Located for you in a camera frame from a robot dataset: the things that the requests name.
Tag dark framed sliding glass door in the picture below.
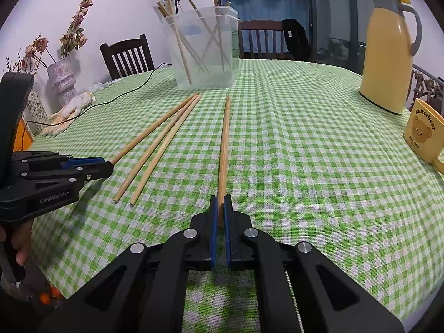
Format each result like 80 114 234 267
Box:
213 0 385 73

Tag dried flowers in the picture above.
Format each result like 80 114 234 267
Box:
21 0 94 75

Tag yellow bear mug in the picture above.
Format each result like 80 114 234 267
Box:
403 98 444 176

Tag dark wooden chair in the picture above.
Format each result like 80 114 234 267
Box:
100 35 155 80
238 20 290 60

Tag clear plastic container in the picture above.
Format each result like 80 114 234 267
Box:
161 5 240 90

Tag black bag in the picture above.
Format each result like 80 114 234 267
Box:
281 18 313 61

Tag small floral vase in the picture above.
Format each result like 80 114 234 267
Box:
27 92 49 134

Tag small orange balls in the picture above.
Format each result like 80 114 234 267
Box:
38 284 65 304

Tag green checked tablecloth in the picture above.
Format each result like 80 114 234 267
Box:
31 57 444 333

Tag light wooden chopstick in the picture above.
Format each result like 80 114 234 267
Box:
188 0 232 72
213 0 225 72
113 94 201 203
157 3 210 73
165 0 193 84
130 94 203 206
110 92 200 164
217 95 232 231
199 2 232 73

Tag dried twig branches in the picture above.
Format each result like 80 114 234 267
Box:
5 54 26 75

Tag person's left hand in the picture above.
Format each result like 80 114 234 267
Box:
0 219 34 268

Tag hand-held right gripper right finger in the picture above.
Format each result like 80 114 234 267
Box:
224 194 406 333

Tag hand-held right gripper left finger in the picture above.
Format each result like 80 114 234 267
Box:
36 194 220 333

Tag white knit glove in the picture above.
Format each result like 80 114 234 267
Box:
66 92 97 112

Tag pink speckled vase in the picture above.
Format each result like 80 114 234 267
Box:
46 56 79 106

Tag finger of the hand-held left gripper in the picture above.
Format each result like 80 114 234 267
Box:
12 150 105 169
21 162 115 185

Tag black cable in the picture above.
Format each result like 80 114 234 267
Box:
21 63 173 137

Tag yellow dotted knit glove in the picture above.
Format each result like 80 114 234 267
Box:
42 106 82 137

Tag yellow thermos jug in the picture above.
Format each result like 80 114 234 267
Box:
359 0 423 116

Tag dried brown branches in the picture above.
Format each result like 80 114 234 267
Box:
409 71 444 113

